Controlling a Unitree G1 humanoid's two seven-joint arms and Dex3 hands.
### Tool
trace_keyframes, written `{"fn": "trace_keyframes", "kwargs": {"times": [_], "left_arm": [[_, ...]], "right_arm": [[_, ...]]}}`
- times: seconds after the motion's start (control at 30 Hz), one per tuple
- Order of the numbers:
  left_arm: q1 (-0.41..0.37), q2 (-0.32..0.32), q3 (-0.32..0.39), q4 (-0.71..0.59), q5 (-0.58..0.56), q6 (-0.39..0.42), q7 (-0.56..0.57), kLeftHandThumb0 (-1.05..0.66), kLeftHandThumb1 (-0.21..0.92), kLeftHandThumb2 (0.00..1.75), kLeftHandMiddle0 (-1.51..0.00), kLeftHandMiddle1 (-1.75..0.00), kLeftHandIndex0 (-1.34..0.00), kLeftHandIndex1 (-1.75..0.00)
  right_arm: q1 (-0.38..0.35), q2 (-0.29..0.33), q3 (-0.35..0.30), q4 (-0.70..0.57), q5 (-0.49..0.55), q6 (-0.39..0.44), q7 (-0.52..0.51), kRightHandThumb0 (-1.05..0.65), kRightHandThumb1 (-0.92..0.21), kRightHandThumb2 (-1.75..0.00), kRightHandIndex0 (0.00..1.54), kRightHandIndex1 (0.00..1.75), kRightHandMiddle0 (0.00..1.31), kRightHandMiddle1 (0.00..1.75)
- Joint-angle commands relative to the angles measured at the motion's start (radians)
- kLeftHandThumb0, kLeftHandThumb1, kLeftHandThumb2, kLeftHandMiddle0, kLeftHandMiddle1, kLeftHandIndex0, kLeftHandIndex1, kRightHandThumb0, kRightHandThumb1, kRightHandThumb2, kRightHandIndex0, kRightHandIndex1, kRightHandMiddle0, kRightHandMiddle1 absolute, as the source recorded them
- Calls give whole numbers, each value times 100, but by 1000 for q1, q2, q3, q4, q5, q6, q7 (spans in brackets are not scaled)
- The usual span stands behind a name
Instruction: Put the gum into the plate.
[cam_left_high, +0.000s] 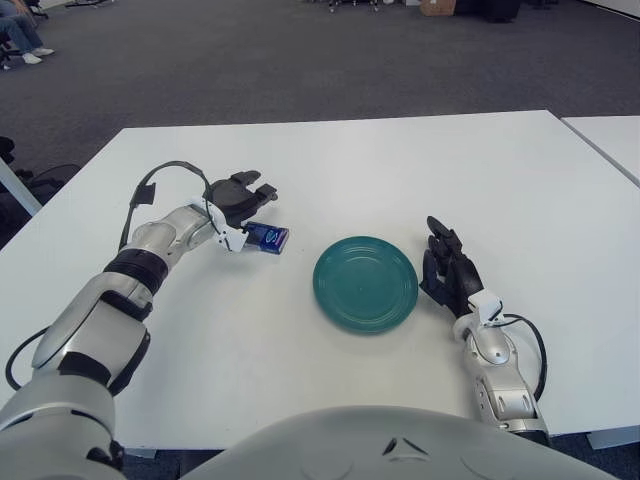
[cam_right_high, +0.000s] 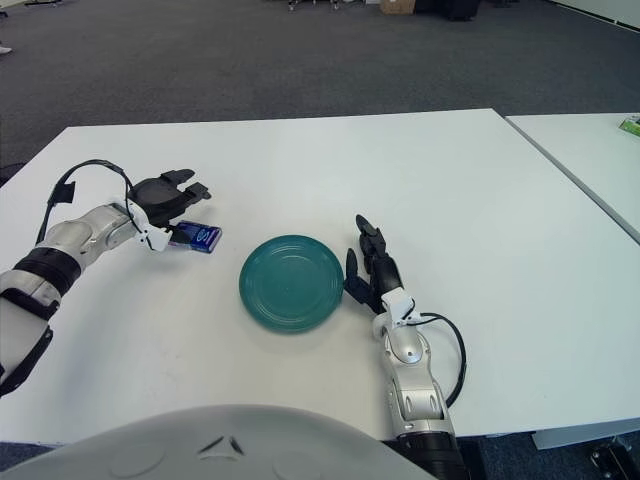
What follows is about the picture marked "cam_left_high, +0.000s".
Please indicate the blue gum pack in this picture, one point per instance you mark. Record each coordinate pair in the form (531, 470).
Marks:
(272, 239)

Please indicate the grey robot torso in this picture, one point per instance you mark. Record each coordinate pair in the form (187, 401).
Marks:
(350, 445)

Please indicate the black office chair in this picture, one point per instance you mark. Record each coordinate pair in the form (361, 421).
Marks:
(50, 177)

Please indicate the teal round plate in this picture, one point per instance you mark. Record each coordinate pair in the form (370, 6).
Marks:
(365, 285)

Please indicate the seated person in jeans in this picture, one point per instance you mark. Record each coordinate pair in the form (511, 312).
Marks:
(20, 30)

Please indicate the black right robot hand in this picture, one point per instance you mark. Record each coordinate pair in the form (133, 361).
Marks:
(462, 277)

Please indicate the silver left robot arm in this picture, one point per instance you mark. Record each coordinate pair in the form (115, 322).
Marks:
(85, 325)

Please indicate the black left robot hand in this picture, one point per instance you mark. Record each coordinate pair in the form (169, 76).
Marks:
(232, 195)

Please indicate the white table foot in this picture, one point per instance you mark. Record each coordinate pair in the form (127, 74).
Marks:
(615, 439)

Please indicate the black cabinet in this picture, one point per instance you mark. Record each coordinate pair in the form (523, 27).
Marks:
(487, 10)

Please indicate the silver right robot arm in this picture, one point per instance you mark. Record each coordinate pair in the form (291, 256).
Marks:
(495, 380)

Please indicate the brown cardboard box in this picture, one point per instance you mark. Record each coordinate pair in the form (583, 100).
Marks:
(436, 6)

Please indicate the white table leg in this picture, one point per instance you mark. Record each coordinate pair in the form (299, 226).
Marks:
(17, 190)

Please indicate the black floor stand base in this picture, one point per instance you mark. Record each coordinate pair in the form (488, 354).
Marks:
(90, 3)

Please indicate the wheeled metal cart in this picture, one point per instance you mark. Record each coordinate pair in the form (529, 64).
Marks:
(350, 4)

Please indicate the white neighbouring table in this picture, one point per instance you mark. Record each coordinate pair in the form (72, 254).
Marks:
(615, 140)

